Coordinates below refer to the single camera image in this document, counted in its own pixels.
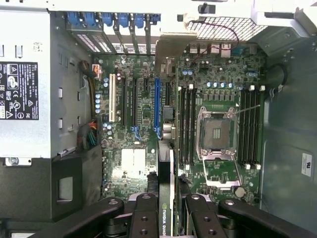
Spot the grey power supply unit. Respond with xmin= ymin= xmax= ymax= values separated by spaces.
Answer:
xmin=0 ymin=9 xmax=53 ymax=159

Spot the white expansion slot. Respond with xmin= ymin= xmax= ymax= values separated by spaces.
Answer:
xmin=108 ymin=73 xmax=116 ymax=122

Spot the blue expansion slot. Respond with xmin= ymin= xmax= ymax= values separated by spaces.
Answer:
xmin=153 ymin=77 xmax=161 ymax=132

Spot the black open PC case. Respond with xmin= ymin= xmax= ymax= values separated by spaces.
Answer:
xmin=0 ymin=0 xmax=317 ymax=238

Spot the thin metal locking lever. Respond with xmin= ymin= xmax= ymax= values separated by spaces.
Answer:
xmin=236 ymin=104 xmax=261 ymax=115

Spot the silver chipset heatsink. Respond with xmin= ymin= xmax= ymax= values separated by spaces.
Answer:
xmin=121 ymin=148 xmax=147 ymax=179

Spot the green motherboard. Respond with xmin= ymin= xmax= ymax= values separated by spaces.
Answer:
xmin=93 ymin=42 xmax=267 ymax=206

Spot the black RAM slot bank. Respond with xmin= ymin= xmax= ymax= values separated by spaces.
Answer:
xmin=239 ymin=84 xmax=265 ymax=170
xmin=178 ymin=83 xmax=197 ymax=171

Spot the coloured wire bundle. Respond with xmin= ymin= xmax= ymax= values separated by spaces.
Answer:
xmin=76 ymin=119 xmax=100 ymax=150

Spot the black plastic shroud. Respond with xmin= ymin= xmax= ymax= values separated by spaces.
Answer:
xmin=0 ymin=146 xmax=104 ymax=224

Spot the black expansion slot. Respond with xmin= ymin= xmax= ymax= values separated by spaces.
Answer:
xmin=121 ymin=76 xmax=128 ymax=126
xmin=132 ymin=78 xmax=138 ymax=126

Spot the CPU socket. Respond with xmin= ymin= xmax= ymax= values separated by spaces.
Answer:
xmin=197 ymin=106 xmax=238 ymax=157

